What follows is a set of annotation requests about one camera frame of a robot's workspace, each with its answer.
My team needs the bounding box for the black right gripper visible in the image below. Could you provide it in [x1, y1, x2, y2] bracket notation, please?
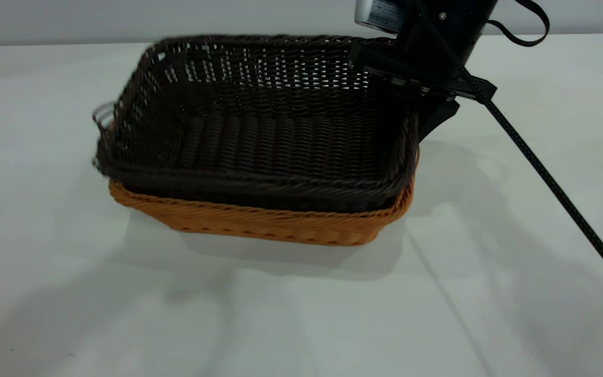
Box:
[349, 0, 498, 142]

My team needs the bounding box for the dark brown wicker basket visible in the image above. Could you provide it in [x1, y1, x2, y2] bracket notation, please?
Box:
[92, 34, 420, 213]

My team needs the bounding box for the black braided cable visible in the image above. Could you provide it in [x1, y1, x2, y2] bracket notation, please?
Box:
[414, 0, 603, 300]

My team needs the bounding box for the orange-brown wicker basket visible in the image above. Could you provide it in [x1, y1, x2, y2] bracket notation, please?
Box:
[109, 149, 416, 247]

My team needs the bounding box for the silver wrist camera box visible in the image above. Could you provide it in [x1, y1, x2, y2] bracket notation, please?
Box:
[354, 0, 413, 36]

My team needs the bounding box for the thin black looped cable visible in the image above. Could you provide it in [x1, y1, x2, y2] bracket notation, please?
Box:
[487, 0, 551, 48]

